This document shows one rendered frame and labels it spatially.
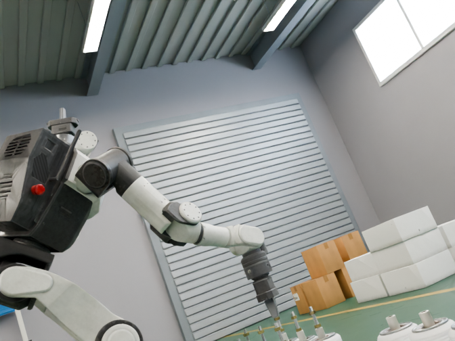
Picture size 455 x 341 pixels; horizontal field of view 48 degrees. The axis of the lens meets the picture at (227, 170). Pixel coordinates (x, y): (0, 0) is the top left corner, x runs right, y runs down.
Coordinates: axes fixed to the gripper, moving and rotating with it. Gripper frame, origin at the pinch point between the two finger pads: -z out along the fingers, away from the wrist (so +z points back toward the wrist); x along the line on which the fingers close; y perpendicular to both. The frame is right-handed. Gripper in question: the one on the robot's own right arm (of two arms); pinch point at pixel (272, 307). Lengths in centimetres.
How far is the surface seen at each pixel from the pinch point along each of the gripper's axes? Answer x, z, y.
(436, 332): -58, -12, -42
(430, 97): 543, 155, -176
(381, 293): 269, -33, -23
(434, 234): 256, -4, -78
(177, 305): 444, 21, 221
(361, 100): 630, 212, -101
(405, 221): 240, 13, -62
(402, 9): 519, 275, -190
